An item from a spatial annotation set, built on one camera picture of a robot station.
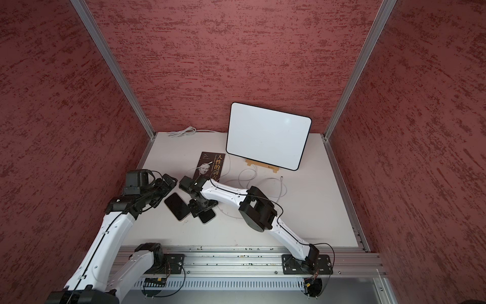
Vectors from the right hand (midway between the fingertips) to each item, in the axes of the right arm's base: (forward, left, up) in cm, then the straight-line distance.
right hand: (205, 211), depth 88 cm
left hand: (+4, +12, +15) cm, 20 cm away
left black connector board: (-27, +17, -2) cm, 32 cm away
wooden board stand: (+24, -27, +3) cm, 37 cm away
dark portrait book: (+26, 0, +2) cm, 26 cm away
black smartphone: (-4, -2, +5) cm, 7 cm away
